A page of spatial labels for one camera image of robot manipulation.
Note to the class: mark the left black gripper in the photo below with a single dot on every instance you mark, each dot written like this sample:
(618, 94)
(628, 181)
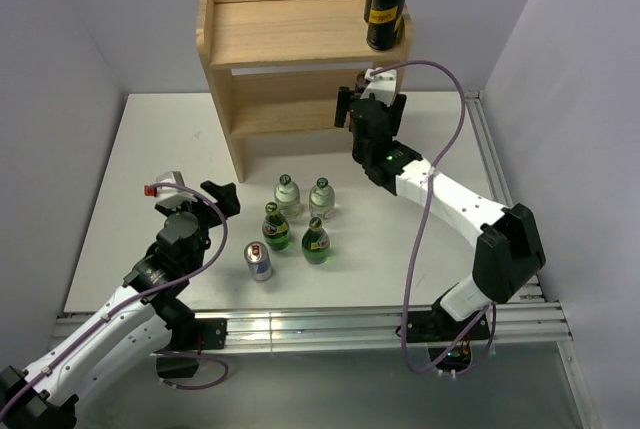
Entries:
(224, 195)

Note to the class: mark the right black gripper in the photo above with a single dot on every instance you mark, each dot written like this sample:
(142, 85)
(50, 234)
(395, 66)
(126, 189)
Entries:
(396, 111)

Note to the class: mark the green glass bottle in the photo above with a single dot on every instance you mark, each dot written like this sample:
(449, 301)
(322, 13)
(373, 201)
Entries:
(315, 242)
(275, 228)

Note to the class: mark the Red Bull can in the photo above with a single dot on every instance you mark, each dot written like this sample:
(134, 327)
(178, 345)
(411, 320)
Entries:
(257, 258)
(361, 83)

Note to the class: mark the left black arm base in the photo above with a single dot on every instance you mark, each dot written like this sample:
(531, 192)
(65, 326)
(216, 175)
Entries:
(189, 338)

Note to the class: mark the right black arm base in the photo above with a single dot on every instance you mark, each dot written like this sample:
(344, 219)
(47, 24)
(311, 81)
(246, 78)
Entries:
(467, 343)

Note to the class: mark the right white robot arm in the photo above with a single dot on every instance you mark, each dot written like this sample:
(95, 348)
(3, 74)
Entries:
(507, 246)

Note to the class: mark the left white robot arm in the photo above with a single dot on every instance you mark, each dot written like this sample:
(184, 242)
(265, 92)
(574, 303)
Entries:
(45, 393)

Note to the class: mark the wooden two-tier shelf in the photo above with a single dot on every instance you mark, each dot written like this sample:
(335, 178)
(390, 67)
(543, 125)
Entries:
(275, 66)

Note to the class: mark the left clear Chang bottle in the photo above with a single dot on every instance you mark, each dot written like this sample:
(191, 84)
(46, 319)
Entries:
(287, 197)

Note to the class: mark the clear chang bottle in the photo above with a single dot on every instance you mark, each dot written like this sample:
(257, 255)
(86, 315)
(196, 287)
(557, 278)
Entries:
(322, 200)
(287, 197)

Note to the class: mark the right clear Chang bottle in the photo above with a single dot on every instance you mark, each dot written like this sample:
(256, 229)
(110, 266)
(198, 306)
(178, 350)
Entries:
(322, 200)

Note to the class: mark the front black yellow can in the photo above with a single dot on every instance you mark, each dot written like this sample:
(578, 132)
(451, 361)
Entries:
(383, 23)

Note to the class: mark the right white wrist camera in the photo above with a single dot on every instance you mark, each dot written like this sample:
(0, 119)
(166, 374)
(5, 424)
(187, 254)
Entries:
(381, 85)

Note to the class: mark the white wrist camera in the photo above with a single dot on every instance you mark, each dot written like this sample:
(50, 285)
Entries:
(169, 197)
(381, 85)

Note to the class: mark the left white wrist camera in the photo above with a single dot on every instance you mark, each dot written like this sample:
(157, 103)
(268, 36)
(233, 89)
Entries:
(169, 197)

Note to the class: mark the right aluminium rail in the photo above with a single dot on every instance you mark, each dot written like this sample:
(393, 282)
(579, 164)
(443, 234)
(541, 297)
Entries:
(531, 291)

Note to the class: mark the aluminium rail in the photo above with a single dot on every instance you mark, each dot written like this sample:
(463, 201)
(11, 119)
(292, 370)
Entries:
(531, 291)
(289, 331)

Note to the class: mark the front aluminium rail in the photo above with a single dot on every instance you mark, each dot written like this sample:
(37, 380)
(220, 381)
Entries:
(289, 331)

